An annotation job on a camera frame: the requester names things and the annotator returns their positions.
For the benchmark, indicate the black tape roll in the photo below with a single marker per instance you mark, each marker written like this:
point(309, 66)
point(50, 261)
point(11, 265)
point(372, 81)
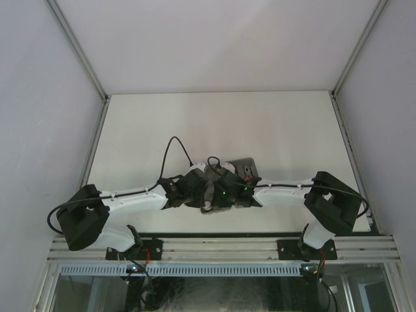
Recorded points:
point(207, 207)

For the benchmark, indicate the aluminium frame post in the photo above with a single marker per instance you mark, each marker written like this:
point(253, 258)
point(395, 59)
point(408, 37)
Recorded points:
point(359, 47)
point(76, 47)

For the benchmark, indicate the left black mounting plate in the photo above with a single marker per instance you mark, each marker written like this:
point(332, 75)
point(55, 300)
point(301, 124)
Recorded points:
point(151, 249)

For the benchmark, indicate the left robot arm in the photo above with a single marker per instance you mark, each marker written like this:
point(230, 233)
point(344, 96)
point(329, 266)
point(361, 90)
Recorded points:
point(95, 219)

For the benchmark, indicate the left aluminium frame post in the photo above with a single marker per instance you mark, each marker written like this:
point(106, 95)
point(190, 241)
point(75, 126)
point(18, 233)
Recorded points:
point(76, 47)

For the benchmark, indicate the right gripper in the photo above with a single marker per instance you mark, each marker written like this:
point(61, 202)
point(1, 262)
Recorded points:
point(218, 202)

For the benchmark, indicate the aluminium front rail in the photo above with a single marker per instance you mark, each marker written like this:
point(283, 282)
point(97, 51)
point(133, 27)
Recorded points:
point(375, 249)

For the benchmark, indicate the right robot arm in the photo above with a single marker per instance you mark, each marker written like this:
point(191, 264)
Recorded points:
point(335, 205)

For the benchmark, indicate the grey slotted cable duct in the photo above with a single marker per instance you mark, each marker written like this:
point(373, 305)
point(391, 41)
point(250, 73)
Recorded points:
point(184, 270)

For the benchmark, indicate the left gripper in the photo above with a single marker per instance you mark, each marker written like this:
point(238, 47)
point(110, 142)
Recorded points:
point(200, 203)

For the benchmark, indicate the red black pliers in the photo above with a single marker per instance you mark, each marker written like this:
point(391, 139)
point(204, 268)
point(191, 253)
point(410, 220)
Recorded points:
point(248, 174)

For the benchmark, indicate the grey plastic tool case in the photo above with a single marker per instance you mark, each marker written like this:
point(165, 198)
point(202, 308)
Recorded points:
point(213, 164)

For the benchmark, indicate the black mounting plate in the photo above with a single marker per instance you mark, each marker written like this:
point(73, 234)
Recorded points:
point(151, 249)
point(288, 249)

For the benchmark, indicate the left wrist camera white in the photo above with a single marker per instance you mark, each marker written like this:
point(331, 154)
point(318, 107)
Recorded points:
point(197, 169)

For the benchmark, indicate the right aluminium frame post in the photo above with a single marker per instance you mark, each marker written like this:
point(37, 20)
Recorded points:
point(359, 47)

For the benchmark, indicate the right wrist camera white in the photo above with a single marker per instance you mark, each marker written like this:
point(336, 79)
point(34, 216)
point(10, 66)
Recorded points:
point(226, 169)

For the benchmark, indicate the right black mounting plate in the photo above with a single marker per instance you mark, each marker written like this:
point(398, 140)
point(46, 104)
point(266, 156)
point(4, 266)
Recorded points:
point(288, 249)

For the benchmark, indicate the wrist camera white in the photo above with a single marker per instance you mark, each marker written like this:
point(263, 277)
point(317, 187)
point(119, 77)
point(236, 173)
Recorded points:
point(197, 169)
point(226, 169)

